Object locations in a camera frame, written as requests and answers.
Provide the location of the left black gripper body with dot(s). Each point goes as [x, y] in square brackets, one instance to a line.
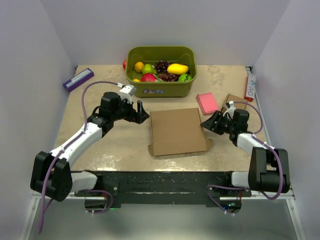
[125, 111]

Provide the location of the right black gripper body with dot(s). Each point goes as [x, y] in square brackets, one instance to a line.
[230, 126]

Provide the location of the large cardboard box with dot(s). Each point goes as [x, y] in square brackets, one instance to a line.
[177, 131]

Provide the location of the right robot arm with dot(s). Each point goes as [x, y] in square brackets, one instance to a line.
[269, 166]

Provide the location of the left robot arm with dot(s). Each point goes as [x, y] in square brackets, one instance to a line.
[52, 175]

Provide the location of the small brown cardboard box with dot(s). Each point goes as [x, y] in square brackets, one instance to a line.
[239, 105]

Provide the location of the red white toothpaste box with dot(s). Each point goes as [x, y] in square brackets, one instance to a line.
[250, 89]

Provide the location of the purple rectangular box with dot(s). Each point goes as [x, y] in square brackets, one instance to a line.
[78, 79]

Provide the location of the pink rectangular block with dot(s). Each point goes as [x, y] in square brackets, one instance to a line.
[207, 103]

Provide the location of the dark grape bunch lower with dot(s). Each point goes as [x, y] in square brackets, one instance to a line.
[168, 77]

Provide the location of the dark grape bunch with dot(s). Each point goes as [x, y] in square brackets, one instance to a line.
[161, 66]
[168, 77]

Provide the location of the red fruit behind bin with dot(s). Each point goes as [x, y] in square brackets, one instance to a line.
[124, 64]

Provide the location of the green plastic bin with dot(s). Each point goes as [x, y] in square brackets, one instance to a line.
[153, 54]

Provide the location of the green pear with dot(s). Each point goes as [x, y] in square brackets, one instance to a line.
[148, 69]

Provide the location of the dark grape bunch upper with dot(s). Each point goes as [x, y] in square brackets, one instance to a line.
[161, 66]

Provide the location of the yellow mango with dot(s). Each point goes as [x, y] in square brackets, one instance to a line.
[177, 69]

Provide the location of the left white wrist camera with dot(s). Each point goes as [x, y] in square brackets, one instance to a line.
[126, 93]

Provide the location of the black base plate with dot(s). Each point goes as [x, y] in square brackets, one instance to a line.
[207, 188]

